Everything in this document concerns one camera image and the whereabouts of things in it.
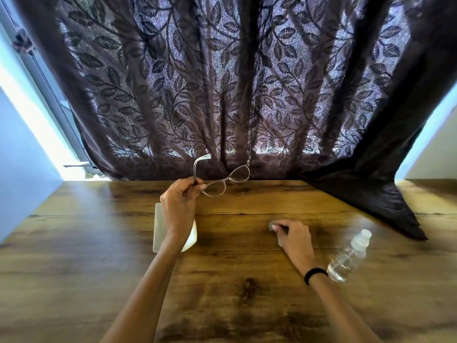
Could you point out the person's left thumb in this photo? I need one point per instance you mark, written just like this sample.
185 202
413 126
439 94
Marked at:
198 187

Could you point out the person's left forearm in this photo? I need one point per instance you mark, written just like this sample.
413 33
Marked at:
142 292

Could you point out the small grey cleaning cloth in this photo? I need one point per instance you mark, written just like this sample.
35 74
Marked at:
275 232

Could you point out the person's left hand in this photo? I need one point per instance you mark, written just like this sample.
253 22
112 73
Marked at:
178 207

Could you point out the clear frame eyeglasses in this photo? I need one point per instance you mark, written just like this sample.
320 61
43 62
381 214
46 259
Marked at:
223 180

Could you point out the person's right hand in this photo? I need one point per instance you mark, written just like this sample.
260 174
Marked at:
294 242

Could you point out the window frame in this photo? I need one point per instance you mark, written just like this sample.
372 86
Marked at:
39 78

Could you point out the person's right fingers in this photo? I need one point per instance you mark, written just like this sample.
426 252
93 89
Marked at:
281 226

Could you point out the person's right forearm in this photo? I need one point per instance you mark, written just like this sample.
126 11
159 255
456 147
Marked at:
342 310

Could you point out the black wristband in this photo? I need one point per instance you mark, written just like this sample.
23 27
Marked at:
314 274

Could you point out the white eyeglasses case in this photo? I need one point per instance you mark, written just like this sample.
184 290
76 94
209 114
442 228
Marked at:
159 228

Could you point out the dark leaf pattern curtain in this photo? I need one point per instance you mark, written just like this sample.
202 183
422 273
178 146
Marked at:
232 85

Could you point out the clear spray bottle white cap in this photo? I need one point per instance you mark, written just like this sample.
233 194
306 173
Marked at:
348 257

